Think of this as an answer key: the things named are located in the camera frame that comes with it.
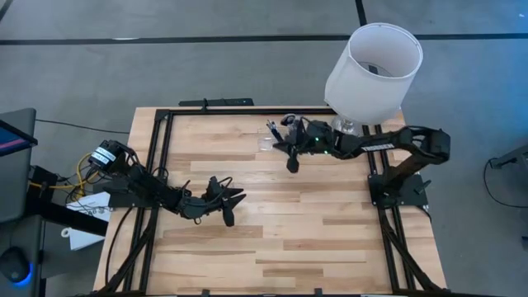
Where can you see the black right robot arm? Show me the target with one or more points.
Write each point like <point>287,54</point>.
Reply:
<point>412,138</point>

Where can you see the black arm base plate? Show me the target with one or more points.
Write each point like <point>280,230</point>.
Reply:
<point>416,198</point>
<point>123,202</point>

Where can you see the black table clamp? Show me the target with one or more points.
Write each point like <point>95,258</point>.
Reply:
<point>318,293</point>
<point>205,293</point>

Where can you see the silver lamp with white shade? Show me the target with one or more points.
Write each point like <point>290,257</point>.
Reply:
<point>371,82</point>

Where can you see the black mouse with blue light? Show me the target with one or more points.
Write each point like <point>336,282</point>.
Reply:
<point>12,264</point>

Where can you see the white paper sheet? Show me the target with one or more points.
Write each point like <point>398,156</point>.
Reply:
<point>92,204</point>

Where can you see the dark grey monitor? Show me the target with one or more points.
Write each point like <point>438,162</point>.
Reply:
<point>16,185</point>

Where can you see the clear acrylic organizer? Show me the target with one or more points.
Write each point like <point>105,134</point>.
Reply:
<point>266,144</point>

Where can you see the white paper tag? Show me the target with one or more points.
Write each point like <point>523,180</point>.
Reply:
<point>82,239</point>

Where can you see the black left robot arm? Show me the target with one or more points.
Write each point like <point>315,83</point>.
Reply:
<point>144,185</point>

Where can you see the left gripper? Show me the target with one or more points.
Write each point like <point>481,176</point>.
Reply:
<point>198,206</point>

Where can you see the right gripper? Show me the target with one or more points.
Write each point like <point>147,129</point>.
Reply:
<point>321,144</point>

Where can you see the black aluminium extrusion frame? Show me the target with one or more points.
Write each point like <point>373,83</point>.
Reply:
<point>247,111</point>

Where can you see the black support beam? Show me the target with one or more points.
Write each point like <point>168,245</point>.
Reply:
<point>66,216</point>

